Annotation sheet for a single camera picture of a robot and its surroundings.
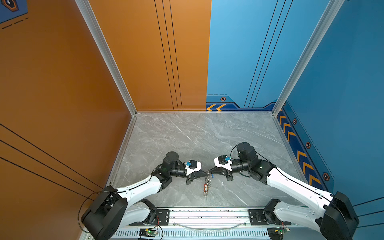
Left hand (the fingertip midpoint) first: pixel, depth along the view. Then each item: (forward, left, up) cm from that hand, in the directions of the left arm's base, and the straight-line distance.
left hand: (207, 173), depth 72 cm
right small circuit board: (-21, -36, -14) cm, 44 cm away
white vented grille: (-23, +34, -17) cm, 44 cm away
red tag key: (-1, 0, -18) cm, 18 cm away
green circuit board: (-22, +28, -17) cm, 40 cm away
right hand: (+1, -1, +3) cm, 3 cm away
